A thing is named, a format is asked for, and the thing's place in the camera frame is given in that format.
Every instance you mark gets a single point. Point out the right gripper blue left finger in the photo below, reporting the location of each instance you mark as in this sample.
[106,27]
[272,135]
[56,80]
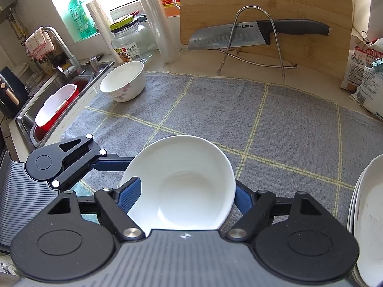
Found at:
[127,194]

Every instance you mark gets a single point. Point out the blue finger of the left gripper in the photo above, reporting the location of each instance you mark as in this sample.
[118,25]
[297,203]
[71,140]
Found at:
[111,163]

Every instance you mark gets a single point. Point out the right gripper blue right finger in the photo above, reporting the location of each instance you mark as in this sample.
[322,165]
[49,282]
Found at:
[245,198]

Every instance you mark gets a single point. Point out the white bowl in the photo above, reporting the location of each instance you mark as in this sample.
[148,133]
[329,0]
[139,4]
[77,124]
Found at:
[125,82]
[187,183]

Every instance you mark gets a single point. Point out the white fruit-print plate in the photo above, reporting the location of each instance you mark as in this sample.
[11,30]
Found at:
[350,225]
[368,224]

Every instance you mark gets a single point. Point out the grey and teal dish towel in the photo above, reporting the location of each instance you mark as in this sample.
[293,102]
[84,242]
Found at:
[276,138]

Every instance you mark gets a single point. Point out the red and white sink basin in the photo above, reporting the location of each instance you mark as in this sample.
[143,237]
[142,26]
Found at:
[54,107]

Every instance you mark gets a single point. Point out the black air fryer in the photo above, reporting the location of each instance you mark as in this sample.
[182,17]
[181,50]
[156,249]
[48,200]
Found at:
[13,93]

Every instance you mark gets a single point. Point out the glass jar with green lid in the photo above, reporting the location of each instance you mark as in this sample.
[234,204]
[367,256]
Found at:
[131,40]

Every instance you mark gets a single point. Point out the pink checked dishcloth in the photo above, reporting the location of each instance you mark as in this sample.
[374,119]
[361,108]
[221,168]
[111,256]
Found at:
[39,44]

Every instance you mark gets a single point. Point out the green dish soap bottle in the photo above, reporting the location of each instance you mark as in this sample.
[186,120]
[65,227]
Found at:
[84,24]

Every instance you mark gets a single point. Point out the white clipped plastic bag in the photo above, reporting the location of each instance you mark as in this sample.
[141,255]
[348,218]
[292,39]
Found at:
[369,93]

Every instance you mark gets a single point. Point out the clear plastic wrap roll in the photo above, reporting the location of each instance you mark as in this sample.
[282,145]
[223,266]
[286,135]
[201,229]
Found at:
[158,23]

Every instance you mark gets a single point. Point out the red-white food bag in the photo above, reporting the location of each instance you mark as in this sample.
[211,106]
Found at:
[362,54]

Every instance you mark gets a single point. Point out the black-handled santoku knife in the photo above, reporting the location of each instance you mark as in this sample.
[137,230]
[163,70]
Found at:
[253,33]

